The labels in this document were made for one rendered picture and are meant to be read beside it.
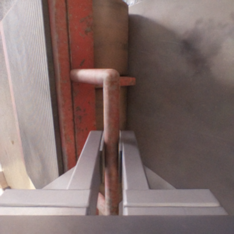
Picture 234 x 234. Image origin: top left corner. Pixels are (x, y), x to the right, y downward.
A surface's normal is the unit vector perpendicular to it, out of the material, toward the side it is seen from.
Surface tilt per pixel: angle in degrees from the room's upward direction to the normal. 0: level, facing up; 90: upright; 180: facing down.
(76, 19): 90
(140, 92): 0
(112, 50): 82
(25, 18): 0
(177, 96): 0
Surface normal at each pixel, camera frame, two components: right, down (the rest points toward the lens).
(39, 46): -0.76, 0.18
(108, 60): 0.35, 0.26
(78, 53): 0.65, 0.21
